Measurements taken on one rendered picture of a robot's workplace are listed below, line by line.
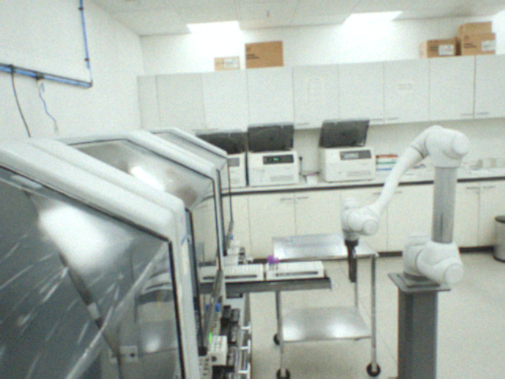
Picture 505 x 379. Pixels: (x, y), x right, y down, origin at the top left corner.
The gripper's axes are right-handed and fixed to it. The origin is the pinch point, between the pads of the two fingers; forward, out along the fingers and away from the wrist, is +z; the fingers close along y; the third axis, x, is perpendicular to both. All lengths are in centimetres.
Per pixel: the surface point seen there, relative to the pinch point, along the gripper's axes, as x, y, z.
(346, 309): 10, -61, 52
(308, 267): -23.5, 2.8, -7.1
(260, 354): -53, -56, 79
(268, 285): -44.8, 6.8, -0.3
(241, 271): -58, 3, -7
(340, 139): 54, -273, -53
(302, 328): -24, -40, 51
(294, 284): -31.3, 6.8, 0.2
